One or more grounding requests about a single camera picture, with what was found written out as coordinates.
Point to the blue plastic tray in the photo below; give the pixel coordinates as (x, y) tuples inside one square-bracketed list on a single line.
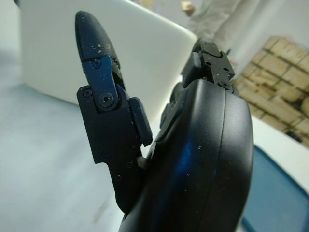
[(275, 193)]

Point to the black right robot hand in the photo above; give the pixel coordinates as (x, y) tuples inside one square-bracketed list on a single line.
[(193, 157)]

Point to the person in cream sweater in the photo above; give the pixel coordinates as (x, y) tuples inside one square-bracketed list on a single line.
[(214, 19)]

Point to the white two-slot toaster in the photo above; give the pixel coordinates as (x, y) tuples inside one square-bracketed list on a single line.
[(108, 60)]

